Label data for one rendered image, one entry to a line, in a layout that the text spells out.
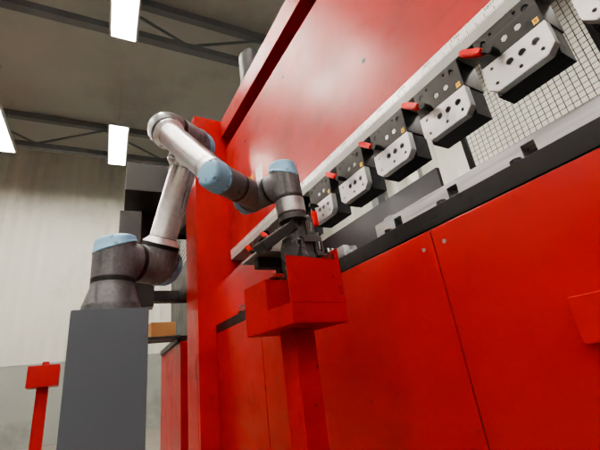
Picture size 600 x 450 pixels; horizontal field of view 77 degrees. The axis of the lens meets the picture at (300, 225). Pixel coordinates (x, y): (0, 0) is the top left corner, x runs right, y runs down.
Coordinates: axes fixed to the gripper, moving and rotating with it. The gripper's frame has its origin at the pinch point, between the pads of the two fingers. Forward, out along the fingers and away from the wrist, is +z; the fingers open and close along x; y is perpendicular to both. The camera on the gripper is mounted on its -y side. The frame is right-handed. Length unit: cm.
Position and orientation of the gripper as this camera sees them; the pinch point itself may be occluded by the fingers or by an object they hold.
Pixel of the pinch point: (300, 295)
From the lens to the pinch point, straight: 89.3
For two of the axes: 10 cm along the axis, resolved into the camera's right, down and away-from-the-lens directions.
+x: -5.9, 3.7, 7.2
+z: 1.9, 9.3, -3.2
